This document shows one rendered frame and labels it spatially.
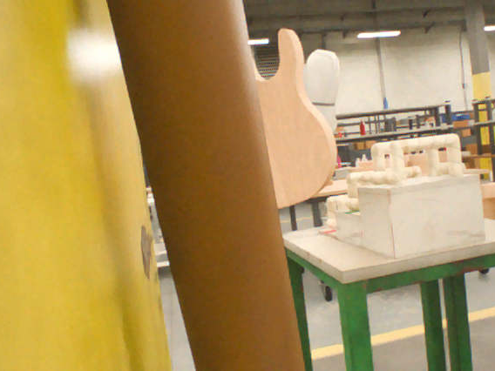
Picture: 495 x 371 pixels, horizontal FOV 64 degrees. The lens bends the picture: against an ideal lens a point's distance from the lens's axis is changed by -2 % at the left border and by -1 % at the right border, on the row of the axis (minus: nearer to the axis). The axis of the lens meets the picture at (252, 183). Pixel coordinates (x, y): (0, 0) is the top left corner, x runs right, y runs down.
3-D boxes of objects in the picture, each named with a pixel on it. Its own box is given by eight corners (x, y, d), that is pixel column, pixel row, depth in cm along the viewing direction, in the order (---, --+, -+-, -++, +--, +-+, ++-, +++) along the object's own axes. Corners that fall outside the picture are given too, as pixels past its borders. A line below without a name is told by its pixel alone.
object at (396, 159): (397, 186, 96) (394, 147, 96) (389, 185, 99) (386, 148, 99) (409, 185, 97) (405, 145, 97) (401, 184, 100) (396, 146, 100)
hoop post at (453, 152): (455, 177, 100) (451, 140, 100) (446, 177, 103) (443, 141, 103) (465, 175, 101) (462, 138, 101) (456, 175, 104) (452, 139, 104)
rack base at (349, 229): (364, 249, 109) (361, 216, 109) (335, 239, 125) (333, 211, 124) (446, 232, 116) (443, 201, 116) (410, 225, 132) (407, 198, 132)
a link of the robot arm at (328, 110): (293, 141, 133) (296, 101, 129) (311, 136, 146) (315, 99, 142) (323, 146, 128) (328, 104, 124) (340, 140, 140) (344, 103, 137)
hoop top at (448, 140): (394, 154, 96) (393, 141, 96) (386, 154, 99) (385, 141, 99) (463, 145, 101) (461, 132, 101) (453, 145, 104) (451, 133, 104)
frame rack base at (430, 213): (396, 259, 95) (389, 188, 94) (362, 249, 109) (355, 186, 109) (486, 239, 102) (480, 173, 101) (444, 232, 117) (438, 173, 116)
